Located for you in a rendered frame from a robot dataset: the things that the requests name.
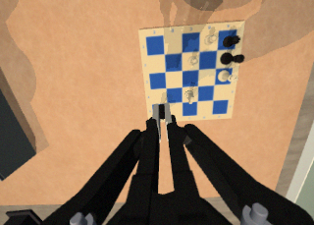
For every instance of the blue and cream chessboard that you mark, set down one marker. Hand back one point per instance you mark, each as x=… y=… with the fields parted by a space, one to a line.
x=168 y=76

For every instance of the white knight chess piece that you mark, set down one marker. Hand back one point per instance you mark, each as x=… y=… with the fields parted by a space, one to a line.
x=189 y=95

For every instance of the white pawn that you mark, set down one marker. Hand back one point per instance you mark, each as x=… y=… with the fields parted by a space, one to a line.
x=210 y=39
x=192 y=61

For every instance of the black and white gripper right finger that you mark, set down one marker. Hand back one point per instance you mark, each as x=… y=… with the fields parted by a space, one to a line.
x=251 y=202

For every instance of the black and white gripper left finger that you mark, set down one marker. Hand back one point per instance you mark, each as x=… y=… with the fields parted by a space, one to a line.
x=94 y=201

